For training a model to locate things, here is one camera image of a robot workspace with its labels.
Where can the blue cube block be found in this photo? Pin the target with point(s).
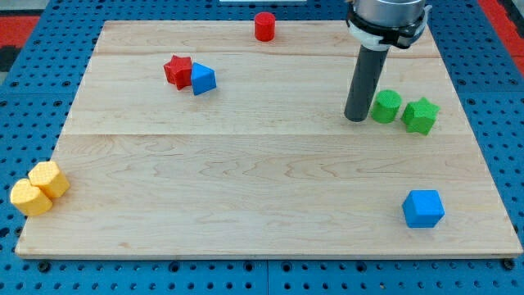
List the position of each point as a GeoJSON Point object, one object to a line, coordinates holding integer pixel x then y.
{"type": "Point", "coordinates": [423, 209]}

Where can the red cylinder block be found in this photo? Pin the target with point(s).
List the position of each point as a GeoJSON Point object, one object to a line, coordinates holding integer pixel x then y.
{"type": "Point", "coordinates": [264, 26]}

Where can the blue triangle block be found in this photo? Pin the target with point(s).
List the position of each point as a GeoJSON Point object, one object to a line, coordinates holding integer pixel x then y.
{"type": "Point", "coordinates": [202, 78]}

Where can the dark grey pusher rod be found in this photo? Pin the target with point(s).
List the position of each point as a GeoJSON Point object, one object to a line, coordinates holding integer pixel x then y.
{"type": "Point", "coordinates": [364, 82]}

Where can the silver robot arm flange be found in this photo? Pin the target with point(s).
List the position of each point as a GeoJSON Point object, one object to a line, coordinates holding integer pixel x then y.
{"type": "Point", "coordinates": [381, 24]}

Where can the green cylinder block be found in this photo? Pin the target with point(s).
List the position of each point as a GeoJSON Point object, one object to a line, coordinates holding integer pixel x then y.
{"type": "Point", "coordinates": [386, 106]}

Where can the red star block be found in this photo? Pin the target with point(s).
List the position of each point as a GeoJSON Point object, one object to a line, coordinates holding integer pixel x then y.
{"type": "Point", "coordinates": [178, 71]}

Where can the yellow heart block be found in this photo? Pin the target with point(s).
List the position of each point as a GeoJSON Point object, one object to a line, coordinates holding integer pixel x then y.
{"type": "Point", "coordinates": [28, 199]}

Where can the light wooden board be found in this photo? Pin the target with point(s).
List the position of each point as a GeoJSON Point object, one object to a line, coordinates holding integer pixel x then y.
{"type": "Point", "coordinates": [265, 165]}

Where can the green star block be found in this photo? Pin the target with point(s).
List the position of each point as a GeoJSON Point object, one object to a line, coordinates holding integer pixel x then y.
{"type": "Point", "coordinates": [420, 116]}

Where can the yellow hexagon block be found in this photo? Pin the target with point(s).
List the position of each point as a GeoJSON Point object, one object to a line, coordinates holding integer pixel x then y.
{"type": "Point", "coordinates": [48, 176]}

